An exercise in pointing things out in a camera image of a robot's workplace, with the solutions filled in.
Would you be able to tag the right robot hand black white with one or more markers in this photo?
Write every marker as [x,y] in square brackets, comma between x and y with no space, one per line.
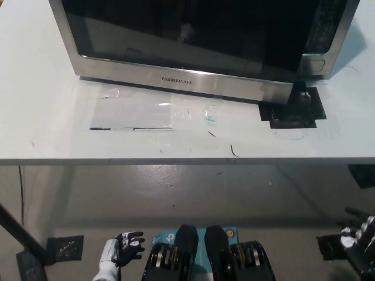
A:
[358,232]

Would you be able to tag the microwave door with dark glass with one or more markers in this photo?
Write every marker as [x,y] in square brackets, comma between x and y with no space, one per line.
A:
[181,38]

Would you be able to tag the black square floor tape patch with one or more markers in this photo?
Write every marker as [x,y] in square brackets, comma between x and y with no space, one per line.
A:
[65,248]

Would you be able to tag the black tape patch on table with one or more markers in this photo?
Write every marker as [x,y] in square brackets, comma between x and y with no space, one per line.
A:
[293,115]

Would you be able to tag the dark grey floor mat piece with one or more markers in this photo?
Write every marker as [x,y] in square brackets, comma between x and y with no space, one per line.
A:
[29,266]

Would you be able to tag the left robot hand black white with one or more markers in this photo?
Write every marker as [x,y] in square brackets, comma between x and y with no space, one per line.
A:
[131,246]

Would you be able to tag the black table leg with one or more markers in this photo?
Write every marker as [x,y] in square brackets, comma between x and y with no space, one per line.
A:
[20,231]

